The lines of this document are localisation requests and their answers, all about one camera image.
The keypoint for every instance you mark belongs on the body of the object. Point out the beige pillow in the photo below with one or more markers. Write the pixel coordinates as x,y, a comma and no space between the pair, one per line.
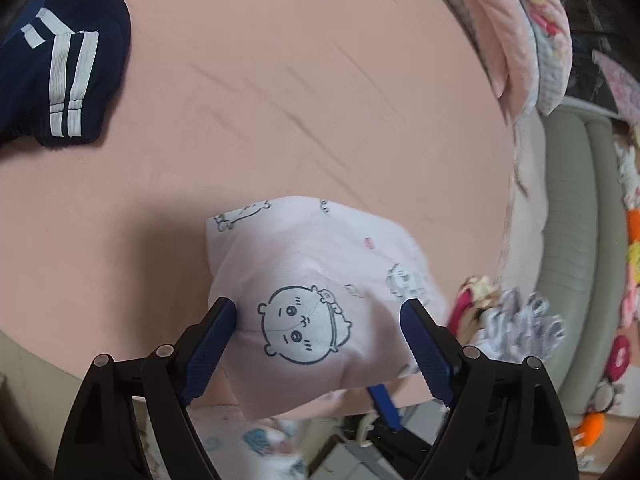
527,213

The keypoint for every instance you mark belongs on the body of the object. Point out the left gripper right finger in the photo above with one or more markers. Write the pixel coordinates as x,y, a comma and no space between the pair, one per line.
489,404

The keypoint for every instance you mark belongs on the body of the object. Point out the green bed headboard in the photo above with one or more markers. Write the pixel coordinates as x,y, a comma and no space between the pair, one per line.
571,233

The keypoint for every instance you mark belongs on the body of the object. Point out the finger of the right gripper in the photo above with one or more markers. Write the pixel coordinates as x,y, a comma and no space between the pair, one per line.
385,407

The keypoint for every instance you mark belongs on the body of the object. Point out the plush toys on headboard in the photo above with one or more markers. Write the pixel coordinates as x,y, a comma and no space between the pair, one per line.
612,332

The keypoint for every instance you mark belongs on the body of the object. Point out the pink cartoon pajama pants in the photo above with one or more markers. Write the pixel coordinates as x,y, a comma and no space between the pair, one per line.
318,288

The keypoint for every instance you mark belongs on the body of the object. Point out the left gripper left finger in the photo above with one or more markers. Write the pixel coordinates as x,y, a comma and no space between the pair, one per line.
169,380

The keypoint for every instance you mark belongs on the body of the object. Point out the fluffy cartoon pajama leg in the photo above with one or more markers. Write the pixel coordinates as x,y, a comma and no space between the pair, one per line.
250,449

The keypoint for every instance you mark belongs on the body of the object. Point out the pink bed sheet mattress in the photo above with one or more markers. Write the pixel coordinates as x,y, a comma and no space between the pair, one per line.
381,105

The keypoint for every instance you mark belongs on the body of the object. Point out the navy striped garment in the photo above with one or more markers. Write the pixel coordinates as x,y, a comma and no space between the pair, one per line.
62,63

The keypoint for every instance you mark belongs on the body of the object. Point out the pink folded quilt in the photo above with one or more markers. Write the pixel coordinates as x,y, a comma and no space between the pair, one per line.
525,47

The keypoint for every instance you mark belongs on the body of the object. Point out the pile of folded clothes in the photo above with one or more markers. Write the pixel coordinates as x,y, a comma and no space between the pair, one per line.
503,324

